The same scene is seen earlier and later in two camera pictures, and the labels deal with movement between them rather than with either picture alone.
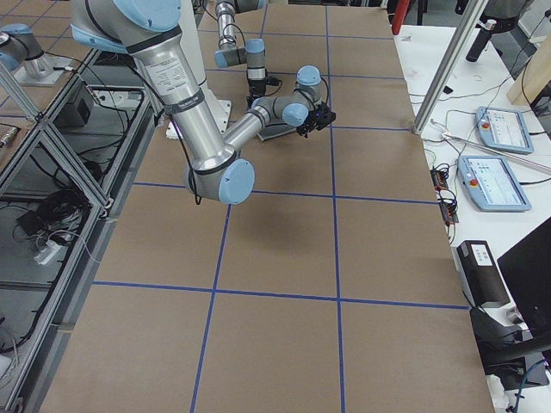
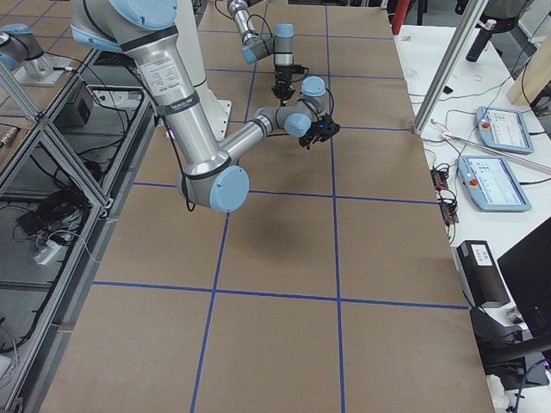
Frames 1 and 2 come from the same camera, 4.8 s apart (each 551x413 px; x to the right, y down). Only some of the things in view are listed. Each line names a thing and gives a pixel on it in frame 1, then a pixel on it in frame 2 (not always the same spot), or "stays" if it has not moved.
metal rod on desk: (447, 136) stays
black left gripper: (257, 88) → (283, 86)
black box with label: (479, 274) stays
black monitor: (526, 268) stays
